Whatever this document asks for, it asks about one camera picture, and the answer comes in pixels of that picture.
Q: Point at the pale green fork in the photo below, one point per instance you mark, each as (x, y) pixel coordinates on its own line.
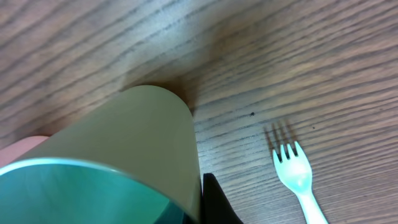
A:
(295, 172)

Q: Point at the green plastic cup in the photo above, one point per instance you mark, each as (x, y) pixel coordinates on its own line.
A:
(132, 160)

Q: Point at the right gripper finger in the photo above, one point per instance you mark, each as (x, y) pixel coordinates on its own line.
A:
(216, 208)

